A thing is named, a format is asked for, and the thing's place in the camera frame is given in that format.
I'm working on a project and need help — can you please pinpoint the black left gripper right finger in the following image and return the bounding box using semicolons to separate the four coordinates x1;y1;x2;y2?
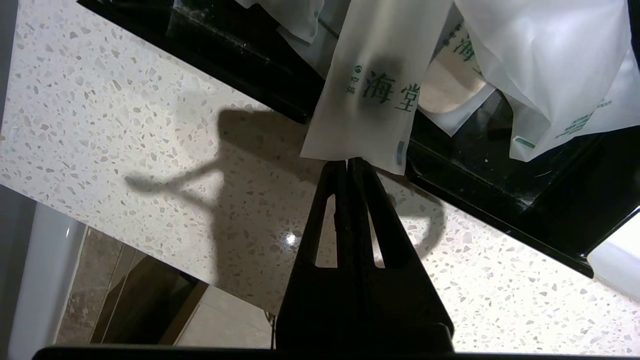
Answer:
347;157;456;351

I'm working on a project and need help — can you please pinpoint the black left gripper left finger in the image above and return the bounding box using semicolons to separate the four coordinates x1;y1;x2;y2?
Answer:
275;160;359;350

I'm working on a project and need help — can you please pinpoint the black box drawer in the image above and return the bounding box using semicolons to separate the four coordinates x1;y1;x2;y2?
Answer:
77;0;640;278

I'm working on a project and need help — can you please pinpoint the white bathtub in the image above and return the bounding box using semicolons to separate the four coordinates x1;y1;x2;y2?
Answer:
0;185;87;360

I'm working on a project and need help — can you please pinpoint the white crumpled pouch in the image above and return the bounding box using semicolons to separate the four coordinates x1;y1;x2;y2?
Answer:
454;0;640;163

